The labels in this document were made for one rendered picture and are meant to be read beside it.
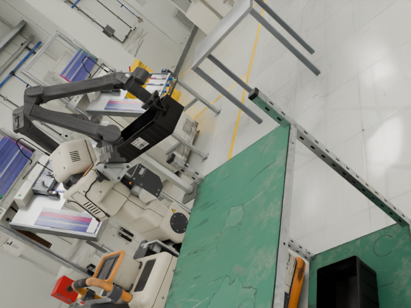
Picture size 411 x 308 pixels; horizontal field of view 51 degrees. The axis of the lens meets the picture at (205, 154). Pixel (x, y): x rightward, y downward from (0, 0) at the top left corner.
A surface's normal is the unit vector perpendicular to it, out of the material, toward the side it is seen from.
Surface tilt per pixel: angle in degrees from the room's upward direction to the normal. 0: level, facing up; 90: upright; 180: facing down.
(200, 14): 90
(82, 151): 90
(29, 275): 90
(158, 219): 90
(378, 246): 0
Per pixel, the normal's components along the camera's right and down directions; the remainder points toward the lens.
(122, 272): 0.60, -0.29
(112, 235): 0.62, -0.46
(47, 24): -0.20, 0.69
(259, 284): -0.76, -0.56
